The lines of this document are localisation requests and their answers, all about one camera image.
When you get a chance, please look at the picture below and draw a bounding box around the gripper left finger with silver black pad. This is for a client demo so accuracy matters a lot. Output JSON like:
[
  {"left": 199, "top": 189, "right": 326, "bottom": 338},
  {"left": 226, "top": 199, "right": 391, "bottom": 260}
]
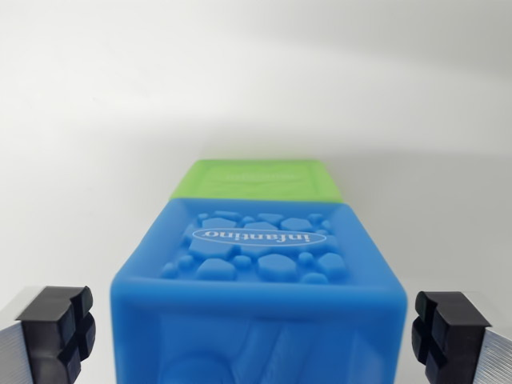
[{"left": 0, "top": 285, "right": 97, "bottom": 384}]

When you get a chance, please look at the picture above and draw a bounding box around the green rubber infantino cube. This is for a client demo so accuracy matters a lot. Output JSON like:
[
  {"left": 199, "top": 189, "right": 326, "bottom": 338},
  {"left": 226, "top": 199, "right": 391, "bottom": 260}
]
[{"left": 167, "top": 158, "right": 345, "bottom": 204}]

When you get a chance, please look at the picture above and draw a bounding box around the gripper right finger with silver black pad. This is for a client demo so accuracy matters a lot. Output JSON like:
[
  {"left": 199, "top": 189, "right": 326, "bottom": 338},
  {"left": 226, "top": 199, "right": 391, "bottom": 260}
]
[{"left": 410, "top": 290, "right": 512, "bottom": 384}]

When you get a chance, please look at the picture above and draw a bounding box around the blue rubber infantino cube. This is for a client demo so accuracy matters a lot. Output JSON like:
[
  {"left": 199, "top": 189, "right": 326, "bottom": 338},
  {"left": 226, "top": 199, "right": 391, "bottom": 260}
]
[{"left": 110, "top": 198, "right": 409, "bottom": 384}]

